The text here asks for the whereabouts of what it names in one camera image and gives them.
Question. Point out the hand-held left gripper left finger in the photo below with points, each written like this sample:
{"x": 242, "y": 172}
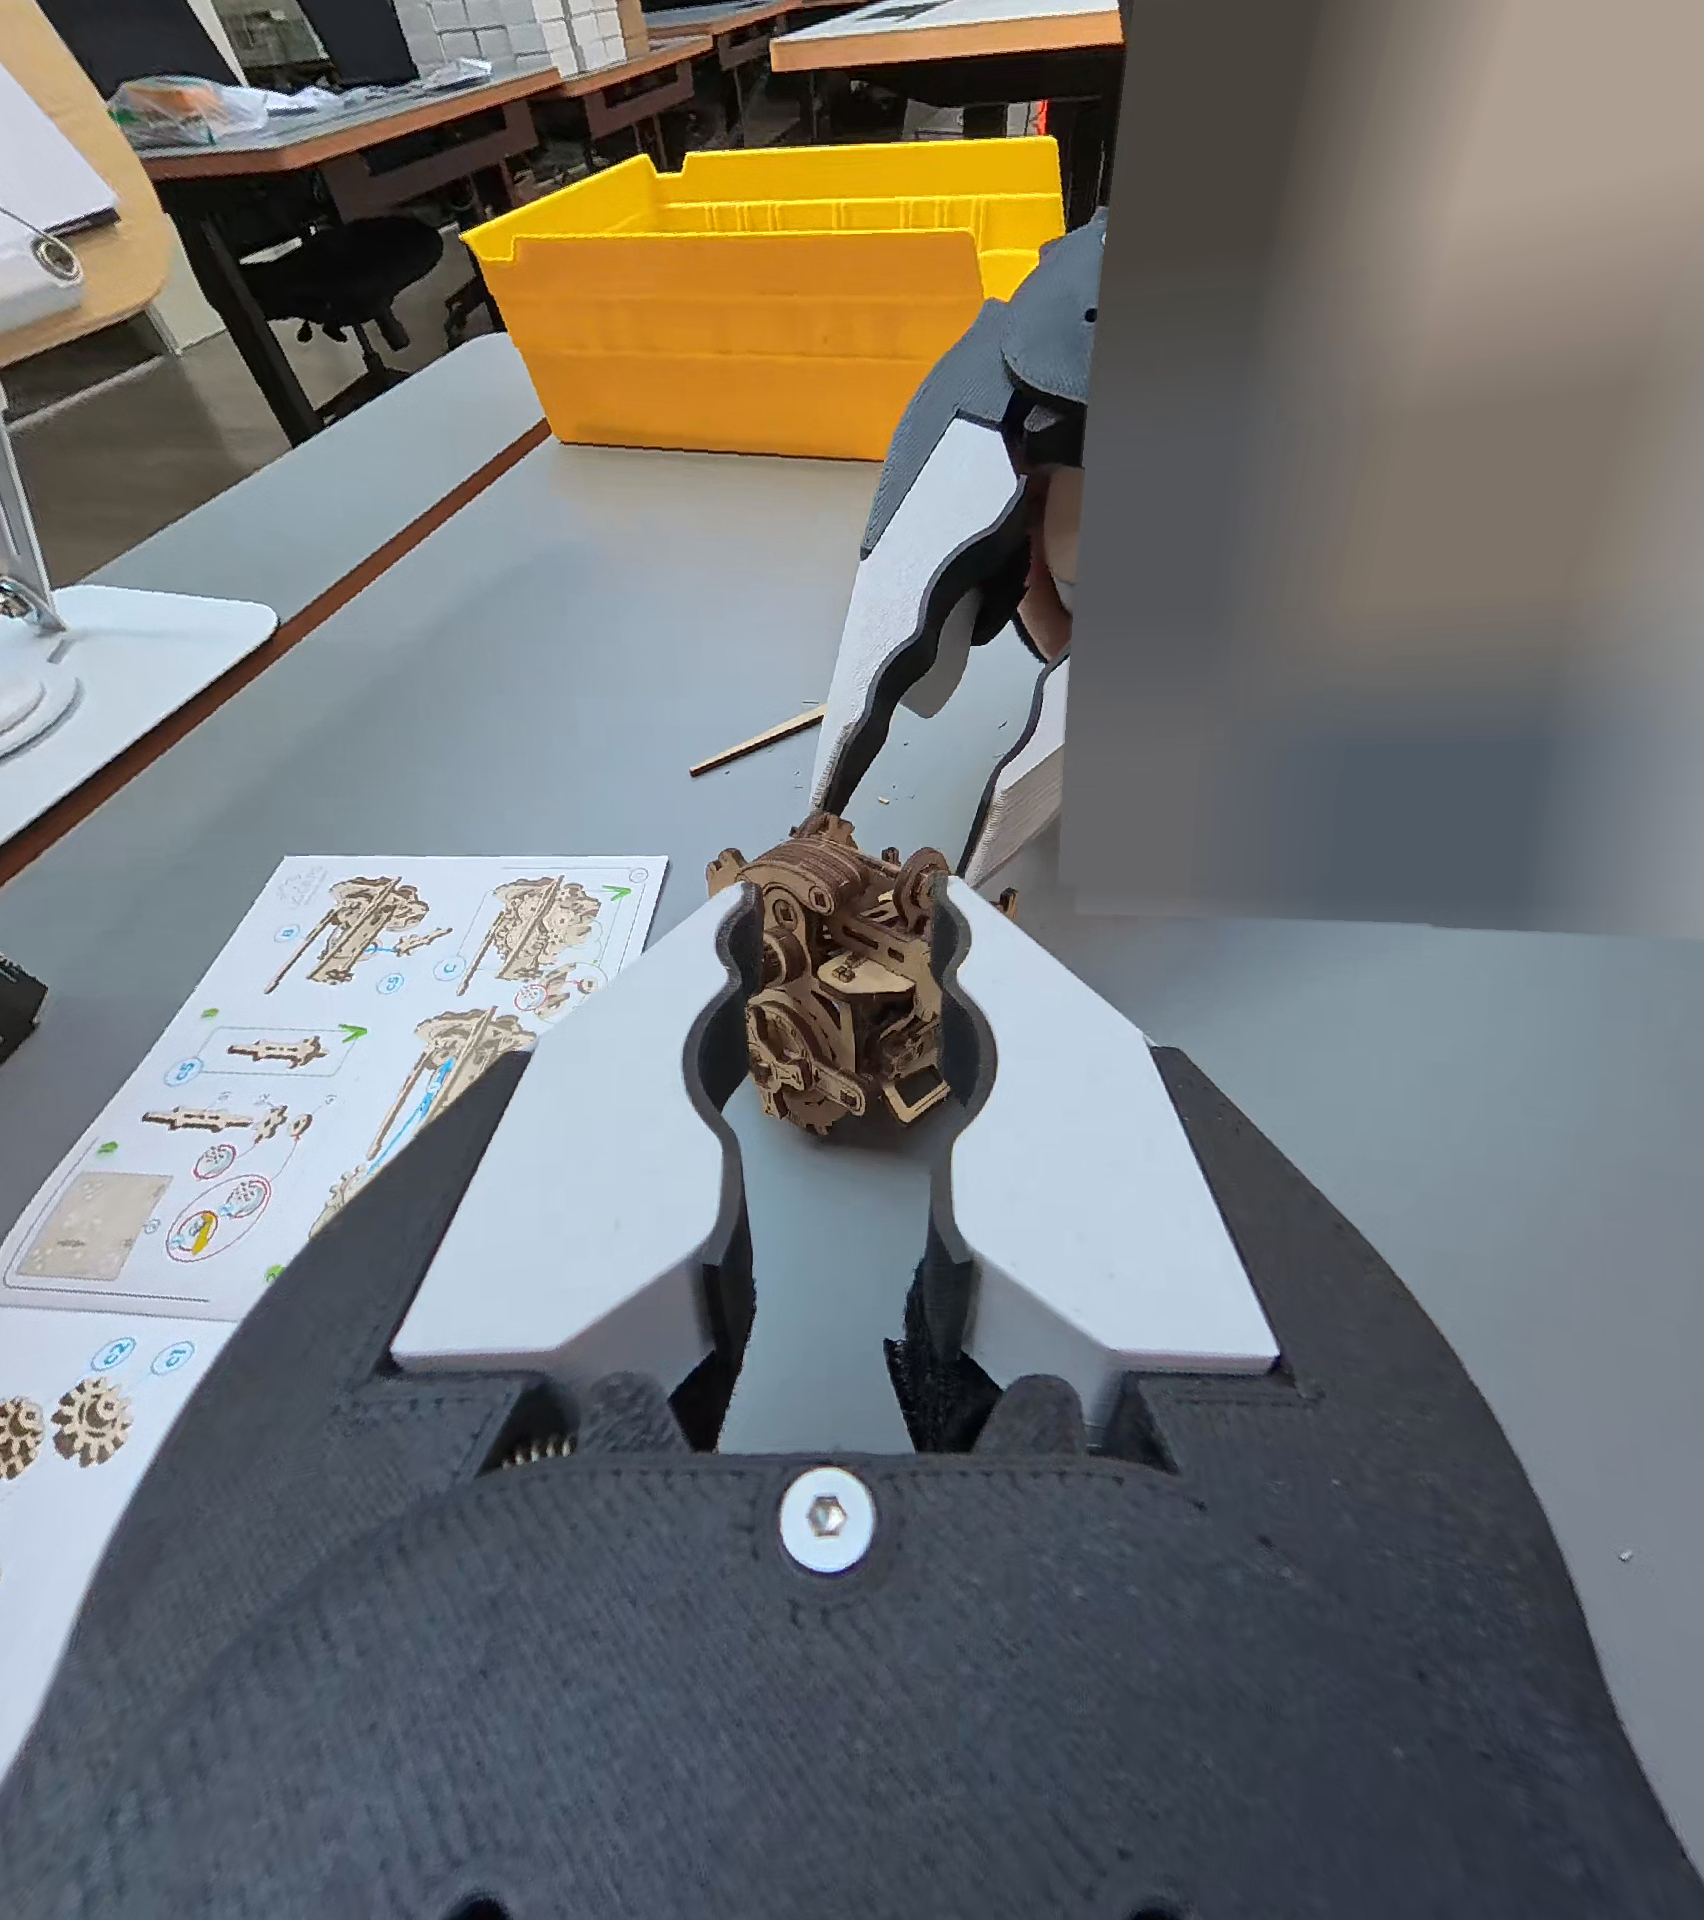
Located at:
{"x": 565, "y": 1199}

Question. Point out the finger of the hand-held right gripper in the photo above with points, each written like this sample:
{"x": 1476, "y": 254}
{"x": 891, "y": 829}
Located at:
{"x": 928, "y": 523}
{"x": 1031, "y": 794}

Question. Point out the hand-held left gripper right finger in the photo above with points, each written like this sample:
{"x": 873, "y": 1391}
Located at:
{"x": 1109, "y": 1199}

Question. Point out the wooden mechanical model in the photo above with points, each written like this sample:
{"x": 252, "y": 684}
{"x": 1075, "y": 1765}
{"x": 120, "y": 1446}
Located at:
{"x": 821, "y": 990}

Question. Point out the grey desk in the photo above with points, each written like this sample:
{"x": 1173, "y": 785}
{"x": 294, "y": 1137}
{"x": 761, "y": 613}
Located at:
{"x": 387, "y": 465}
{"x": 1393, "y": 1199}

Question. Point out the person's right hand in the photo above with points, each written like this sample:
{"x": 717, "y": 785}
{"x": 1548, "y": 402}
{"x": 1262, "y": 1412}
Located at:
{"x": 1059, "y": 555}

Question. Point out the yellow plastic bin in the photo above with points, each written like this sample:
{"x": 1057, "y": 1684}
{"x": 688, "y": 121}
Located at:
{"x": 734, "y": 361}

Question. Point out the thin wooden strip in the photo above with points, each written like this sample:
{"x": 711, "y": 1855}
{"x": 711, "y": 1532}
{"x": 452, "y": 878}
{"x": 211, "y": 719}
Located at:
{"x": 754, "y": 744}

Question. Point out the grey work table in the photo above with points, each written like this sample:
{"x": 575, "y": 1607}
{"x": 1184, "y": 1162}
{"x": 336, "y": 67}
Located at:
{"x": 941, "y": 38}

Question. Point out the white instruction booklet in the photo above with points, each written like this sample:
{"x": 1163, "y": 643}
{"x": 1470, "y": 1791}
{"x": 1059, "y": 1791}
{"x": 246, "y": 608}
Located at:
{"x": 117, "y": 1199}

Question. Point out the stack of white boxes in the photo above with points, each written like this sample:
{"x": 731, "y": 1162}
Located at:
{"x": 522, "y": 28}

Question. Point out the black office chair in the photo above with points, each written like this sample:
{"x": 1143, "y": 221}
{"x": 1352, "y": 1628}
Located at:
{"x": 349, "y": 285}

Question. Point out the brown-edged work table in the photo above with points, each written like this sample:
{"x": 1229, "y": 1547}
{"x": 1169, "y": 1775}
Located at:
{"x": 387, "y": 121}

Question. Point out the white document stand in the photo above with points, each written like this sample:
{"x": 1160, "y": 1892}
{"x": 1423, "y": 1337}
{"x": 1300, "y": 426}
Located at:
{"x": 147, "y": 643}

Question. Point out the black panel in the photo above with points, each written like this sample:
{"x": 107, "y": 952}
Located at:
{"x": 349, "y": 19}
{"x": 139, "y": 44}

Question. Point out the clear plastic bag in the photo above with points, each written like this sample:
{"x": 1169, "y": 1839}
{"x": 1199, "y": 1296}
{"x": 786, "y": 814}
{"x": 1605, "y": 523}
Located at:
{"x": 198, "y": 113}

